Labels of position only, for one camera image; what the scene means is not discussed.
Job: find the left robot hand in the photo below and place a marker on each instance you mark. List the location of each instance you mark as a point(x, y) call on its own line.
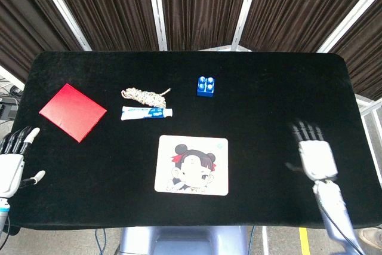
point(10, 171)

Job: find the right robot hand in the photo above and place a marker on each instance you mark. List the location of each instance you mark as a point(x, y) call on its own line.
point(317, 159)

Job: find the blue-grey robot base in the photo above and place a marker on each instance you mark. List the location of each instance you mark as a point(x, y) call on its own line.
point(185, 241)

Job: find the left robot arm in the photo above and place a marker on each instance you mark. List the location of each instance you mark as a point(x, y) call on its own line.
point(3, 210)

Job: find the cartoon girl mouse pad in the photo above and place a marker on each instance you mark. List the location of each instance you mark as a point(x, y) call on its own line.
point(167, 147)

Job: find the black velvet tablecloth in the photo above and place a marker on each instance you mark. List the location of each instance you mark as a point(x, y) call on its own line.
point(268, 102)

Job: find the red hardcover booklet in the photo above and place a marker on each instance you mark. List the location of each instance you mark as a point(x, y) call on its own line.
point(73, 111)

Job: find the brown shoe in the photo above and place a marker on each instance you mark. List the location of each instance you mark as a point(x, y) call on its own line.
point(371, 238)

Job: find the brown pleated curtain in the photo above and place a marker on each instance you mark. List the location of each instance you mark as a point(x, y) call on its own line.
point(110, 7)
point(203, 7)
point(298, 7)
point(27, 28)
point(364, 52)

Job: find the blue toy building block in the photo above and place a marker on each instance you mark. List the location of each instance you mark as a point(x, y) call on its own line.
point(205, 92)

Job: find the white blue toothpaste tube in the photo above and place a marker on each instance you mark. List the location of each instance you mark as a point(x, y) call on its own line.
point(134, 113)

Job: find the white metal frame rack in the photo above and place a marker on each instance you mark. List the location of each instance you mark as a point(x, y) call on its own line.
point(370, 117)

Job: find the white frame post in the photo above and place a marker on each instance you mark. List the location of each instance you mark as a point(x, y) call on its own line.
point(352, 16)
point(246, 7)
point(62, 10)
point(158, 10)

